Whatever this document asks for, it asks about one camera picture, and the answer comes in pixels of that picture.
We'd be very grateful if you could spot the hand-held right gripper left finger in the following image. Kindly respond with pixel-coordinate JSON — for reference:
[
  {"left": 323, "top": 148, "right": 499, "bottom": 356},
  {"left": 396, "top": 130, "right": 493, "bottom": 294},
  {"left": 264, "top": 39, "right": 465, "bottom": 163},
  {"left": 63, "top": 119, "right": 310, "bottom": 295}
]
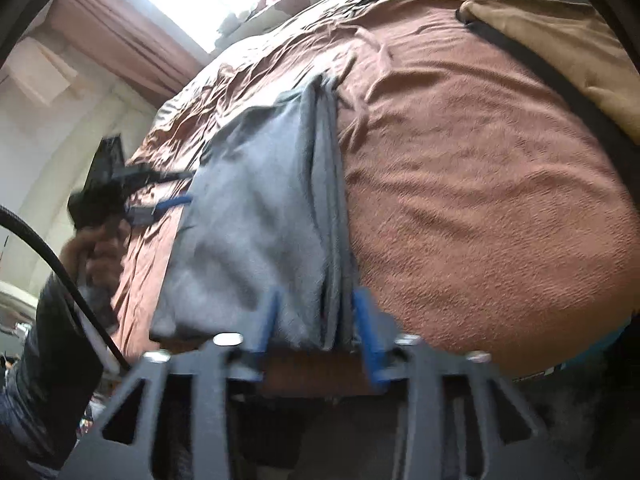
[{"left": 62, "top": 290, "right": 281, "bottom": 480}]

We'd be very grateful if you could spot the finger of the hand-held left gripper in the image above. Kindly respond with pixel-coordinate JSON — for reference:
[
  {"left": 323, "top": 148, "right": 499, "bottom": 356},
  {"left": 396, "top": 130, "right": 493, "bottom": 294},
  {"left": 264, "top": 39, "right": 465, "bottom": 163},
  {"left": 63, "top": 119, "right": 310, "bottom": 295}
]
[
  {"left": 125, "top": 170, "right": 196, "bottom": 184},
  {"left": 129, "top": 193, "right": 194, "bottom": 224}
]

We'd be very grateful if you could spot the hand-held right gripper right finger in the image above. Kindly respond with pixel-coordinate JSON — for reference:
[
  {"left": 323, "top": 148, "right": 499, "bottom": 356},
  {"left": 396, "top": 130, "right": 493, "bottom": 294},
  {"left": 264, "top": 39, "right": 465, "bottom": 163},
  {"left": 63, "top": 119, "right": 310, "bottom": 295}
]
[{"left": 350, "top": 287, "right": 558, "bottom": 480}]

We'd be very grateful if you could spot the grey t-shirt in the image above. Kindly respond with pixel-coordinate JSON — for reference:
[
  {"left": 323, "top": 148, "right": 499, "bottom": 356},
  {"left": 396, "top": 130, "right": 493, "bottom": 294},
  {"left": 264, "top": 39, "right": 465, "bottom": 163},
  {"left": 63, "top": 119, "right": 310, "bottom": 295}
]
[{"left": 149, "top": 74, "right": 361, "bottom": 353}]

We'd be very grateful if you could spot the person's left forearm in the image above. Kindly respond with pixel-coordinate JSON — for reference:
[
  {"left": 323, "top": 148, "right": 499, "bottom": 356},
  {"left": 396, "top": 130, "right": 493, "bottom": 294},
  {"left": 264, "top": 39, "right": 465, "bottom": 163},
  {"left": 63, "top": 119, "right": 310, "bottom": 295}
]
[{"left": 0, "top": 270, "right": 121, "bottom": 461}]

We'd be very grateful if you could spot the person's left hand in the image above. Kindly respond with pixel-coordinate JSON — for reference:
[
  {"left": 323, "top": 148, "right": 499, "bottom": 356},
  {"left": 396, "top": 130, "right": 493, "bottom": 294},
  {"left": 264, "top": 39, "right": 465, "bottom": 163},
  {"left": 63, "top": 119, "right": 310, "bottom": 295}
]
[{"left": 60, "top": 225, "right": 126, "bottom": 291}]

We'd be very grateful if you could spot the white hanging cloth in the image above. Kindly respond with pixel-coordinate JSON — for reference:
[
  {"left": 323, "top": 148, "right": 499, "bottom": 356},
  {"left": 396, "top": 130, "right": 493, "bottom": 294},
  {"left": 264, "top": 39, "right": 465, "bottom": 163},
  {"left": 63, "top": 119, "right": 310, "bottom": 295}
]
[{"left": 10, "top": 35, "right": 78, "bottom": 106}]

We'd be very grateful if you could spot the pink curtain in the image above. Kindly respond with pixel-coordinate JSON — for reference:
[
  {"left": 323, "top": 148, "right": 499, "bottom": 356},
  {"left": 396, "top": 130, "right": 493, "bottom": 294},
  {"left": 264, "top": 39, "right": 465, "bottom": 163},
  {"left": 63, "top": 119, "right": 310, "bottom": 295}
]
[{"left": 47, "top": 0, "right": 208, "bottom": 103}]

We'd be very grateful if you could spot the beige plush toy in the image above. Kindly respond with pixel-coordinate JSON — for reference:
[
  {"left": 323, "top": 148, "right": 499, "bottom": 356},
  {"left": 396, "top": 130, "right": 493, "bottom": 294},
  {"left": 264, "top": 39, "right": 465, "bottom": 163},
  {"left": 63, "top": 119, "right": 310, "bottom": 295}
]
[{"left": 217, "top": 10, "right": 251, "bottom": 36}]

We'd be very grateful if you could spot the brown bed blanket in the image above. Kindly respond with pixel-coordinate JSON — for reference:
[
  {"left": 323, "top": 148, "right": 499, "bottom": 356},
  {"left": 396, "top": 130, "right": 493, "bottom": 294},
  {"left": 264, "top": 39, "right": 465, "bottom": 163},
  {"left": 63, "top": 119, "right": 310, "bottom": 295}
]
[{"left": 107, "top": 0, "right": 636, "bottom": 396}]

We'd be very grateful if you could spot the window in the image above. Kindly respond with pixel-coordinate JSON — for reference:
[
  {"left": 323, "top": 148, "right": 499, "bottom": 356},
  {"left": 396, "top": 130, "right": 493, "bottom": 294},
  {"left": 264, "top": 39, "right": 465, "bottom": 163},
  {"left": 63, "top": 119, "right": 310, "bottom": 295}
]
[{"left": 100, "top": 0, "right": 281, "bottom": 53}]

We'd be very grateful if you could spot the tan folded garment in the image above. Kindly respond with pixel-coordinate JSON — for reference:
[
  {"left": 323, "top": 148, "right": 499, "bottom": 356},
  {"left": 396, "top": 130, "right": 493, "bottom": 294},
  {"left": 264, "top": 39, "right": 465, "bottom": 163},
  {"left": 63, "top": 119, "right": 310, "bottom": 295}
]
[{"left": 459, "top": 0, "right": 640, "bottom": 133}]

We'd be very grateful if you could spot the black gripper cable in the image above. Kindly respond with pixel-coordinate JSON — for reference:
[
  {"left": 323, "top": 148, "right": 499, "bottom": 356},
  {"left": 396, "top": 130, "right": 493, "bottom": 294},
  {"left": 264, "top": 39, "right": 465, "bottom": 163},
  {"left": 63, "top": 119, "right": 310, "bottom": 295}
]
[{"left": 0, "top": 205, "right": 128, "bottom": 371}]

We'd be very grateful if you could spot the white cable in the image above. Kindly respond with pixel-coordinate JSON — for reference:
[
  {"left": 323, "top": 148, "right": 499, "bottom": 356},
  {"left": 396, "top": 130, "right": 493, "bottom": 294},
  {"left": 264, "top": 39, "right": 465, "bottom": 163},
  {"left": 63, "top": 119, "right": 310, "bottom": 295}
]
[{"left": 72, "top": 302, "right": 122, "bottom": 373}]

